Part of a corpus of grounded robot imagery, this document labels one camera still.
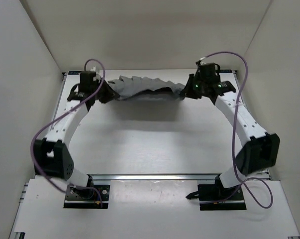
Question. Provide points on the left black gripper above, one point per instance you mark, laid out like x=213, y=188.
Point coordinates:
x=112, y=94

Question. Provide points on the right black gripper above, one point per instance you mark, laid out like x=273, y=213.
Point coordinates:
x=187, y=92

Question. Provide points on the grey pleated skirt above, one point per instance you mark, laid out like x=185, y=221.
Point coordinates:
x=146, y=89

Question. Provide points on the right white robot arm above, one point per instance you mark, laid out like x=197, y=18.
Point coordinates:
x=259, y=148

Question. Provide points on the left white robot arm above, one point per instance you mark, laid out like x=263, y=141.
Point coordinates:
x=50, y=155

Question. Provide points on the right blue corner sticker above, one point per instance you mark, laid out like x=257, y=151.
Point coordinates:
x=225, y=71

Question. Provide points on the blue corner sticker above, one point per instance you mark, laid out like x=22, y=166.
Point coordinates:
x=225, y=71
x=74, y=72

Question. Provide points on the left blue corner sticker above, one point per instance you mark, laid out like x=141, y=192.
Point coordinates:
x=74, y=72

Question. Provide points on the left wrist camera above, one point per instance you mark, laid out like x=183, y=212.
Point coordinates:
x=89, y=81

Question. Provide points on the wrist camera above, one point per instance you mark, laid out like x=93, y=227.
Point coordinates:
x=208, y=72
x=89, y=81

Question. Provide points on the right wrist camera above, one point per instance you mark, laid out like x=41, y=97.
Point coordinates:
x=208, y=72

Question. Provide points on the aluminium front rail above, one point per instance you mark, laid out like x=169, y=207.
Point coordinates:
x=153, y=177

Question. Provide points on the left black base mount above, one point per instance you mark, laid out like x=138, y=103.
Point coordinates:
x=78, y=199

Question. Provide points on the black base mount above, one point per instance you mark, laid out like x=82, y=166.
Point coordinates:
x=211, y=198
x=78, y=199

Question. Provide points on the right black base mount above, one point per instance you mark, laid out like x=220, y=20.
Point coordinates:
x=211, y=198

